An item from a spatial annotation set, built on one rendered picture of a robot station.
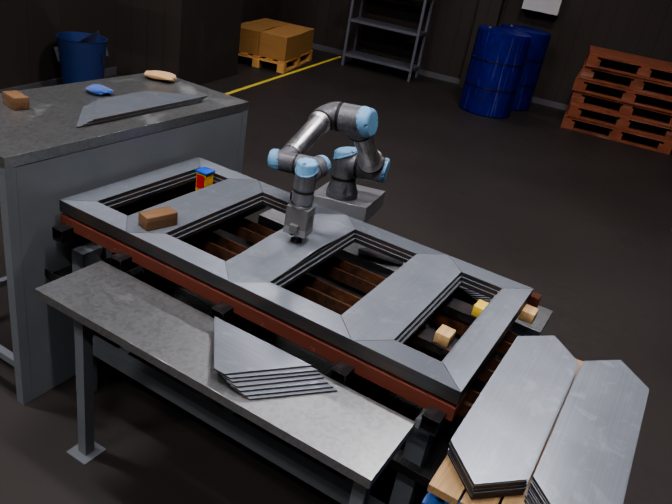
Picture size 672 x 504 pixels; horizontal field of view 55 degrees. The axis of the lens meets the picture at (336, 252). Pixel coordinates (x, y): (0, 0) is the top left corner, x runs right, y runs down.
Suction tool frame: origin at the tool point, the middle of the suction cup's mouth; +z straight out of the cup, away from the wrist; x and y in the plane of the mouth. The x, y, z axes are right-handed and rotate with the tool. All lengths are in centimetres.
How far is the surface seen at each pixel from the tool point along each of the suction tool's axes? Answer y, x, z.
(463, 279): 59, 19, 2
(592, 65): 80, 670, 7
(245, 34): -339, 574, 51
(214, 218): -34.8, 2.2, 2.0
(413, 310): 49, -16, 0
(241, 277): -3.7, -32.3, -0.1
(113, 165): -82, 3, -6
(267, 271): 1.1, -23.9, -0.2
